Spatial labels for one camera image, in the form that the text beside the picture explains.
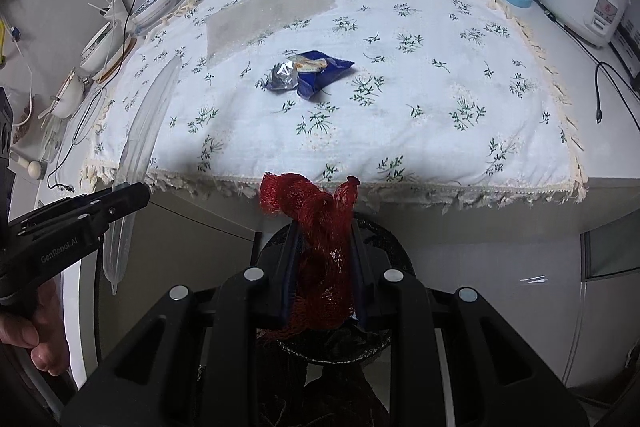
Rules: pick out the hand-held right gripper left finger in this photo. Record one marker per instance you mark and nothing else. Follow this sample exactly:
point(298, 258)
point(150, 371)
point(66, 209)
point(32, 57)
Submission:
point(289, 272)

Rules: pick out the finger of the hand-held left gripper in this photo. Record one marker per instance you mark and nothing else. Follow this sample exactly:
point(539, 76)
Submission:
point(115, 204)

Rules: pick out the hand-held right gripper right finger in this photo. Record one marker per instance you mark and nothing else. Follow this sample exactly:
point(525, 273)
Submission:
point(358, 272)

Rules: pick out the red mesh bag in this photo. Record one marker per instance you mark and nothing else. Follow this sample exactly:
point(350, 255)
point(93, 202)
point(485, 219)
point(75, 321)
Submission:
point(320, 217)

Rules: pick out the black round trash bin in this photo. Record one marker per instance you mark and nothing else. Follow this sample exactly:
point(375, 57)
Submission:
point(345, 349)

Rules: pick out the clear plastic sleeve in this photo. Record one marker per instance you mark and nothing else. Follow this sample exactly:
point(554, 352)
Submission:
point(145, 122)

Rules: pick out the person's left hand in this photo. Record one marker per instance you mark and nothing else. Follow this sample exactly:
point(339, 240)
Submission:
point(47, 332)

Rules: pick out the white knobbed pestle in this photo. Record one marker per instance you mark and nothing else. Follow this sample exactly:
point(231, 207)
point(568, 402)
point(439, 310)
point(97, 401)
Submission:
point(30, 167)

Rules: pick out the round wooden coaster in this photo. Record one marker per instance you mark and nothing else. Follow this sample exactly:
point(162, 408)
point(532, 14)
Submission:
point(120, 59)

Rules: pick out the plain white bowl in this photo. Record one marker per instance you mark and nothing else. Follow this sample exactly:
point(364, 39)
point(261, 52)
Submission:
point(102, 47)

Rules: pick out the floral white tablecloth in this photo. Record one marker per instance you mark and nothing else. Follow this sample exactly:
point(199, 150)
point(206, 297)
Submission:
point(425, 107)

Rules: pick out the blue snack wrapper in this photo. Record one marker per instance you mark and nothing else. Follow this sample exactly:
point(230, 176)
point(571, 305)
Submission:
point(320, 72)

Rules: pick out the clear bubble wrap sheet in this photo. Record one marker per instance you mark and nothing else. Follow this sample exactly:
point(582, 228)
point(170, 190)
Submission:
point(265, 12)

